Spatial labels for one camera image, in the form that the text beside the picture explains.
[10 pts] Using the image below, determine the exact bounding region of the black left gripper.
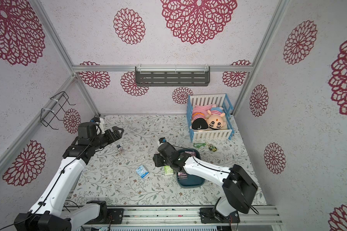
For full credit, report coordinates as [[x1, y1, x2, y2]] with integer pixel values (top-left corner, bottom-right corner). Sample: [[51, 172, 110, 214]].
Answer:
[[91, 126, 124, 151]]

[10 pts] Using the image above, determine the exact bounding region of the pink Kuromi tissue pack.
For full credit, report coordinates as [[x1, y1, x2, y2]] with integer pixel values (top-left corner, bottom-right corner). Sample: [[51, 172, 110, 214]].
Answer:
[[177, 172, 188, 180], [186, 151, 196, 157]]

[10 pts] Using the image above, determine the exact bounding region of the blue Cinnamoroll tissue pack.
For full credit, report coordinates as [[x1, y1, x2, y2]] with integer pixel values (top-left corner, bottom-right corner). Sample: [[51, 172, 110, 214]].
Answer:
[[136, 165, 149, 179]]

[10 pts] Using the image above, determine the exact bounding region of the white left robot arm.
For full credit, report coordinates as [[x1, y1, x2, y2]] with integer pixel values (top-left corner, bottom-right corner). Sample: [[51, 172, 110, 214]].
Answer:
[[13, 122, 124, 231]]

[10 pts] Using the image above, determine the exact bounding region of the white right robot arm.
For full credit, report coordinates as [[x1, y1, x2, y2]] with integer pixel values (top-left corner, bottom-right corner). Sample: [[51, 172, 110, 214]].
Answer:
[[153, 138, 258, 217]]

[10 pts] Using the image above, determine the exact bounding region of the teal storage box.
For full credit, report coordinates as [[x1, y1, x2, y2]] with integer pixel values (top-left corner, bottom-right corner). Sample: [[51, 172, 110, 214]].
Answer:
[[176, 149, 205, 189]]

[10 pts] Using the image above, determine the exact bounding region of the green tissue pack lower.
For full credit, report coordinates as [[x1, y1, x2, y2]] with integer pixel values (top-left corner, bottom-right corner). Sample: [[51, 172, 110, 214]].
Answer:
[[164, 166, 174, 176]]

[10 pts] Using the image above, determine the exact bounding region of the black-haired plush doll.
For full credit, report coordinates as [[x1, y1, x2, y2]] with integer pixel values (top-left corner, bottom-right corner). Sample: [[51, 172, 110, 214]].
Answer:
[[191, 118, 208, 131]]

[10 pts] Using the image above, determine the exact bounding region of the peach face plush doll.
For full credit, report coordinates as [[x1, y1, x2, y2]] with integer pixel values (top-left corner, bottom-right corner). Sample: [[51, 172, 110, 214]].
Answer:
[[206, 107, 227, 130]]

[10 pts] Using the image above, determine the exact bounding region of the pink plush doll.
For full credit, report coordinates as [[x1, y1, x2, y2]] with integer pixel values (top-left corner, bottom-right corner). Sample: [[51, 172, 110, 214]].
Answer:
[[192, 104, 217, 118]]

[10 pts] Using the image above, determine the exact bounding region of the blue white toy crib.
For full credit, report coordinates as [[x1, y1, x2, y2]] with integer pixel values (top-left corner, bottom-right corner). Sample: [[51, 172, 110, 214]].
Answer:
[[187, 94, 234, 142]]

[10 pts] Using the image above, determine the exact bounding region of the rabbit figure keychain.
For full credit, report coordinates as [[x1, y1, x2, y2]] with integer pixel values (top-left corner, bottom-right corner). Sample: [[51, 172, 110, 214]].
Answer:
[[117, 145, 123, 152]]

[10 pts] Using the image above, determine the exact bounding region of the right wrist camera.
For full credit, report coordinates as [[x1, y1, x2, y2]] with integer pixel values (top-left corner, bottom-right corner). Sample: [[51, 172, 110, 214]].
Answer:
[[158, 137, 167, 146]]

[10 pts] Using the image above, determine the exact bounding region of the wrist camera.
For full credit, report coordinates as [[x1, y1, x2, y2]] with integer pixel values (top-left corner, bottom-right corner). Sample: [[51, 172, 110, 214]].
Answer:
[[90, 116, 104, 126], [158, 137, 167, 146]]

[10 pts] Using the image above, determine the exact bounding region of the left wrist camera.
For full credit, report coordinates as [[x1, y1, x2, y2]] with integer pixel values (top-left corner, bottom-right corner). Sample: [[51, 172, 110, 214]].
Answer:
[[90, 116, 104, 126]]

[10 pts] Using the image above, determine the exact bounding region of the green strap keychain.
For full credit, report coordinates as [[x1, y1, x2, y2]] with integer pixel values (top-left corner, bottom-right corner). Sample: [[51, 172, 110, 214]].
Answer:
[[193, 143, 207, 149]]

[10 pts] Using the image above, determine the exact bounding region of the sloth figure keychain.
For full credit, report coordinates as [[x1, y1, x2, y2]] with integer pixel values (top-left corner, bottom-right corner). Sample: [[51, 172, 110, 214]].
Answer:
[[208, 144, 217, 152]]

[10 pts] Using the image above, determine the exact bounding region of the black wire wall rack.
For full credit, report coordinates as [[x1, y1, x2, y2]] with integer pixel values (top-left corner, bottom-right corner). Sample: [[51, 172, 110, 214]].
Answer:
[[40, 91, 75, 131]]

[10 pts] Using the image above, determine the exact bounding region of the grey wall shelf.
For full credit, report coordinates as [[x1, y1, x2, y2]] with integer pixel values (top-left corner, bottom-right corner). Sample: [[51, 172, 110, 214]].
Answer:
[[135, 65, 211, 87]]

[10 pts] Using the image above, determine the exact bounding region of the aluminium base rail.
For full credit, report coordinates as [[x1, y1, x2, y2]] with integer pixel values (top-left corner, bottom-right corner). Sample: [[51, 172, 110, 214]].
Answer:
[[57, 204, 284, 227]]

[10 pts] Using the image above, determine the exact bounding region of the aluminium frame post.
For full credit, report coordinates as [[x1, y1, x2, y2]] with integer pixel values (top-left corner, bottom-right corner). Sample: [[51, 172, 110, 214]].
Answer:
[[232, 0, 291, 118]]

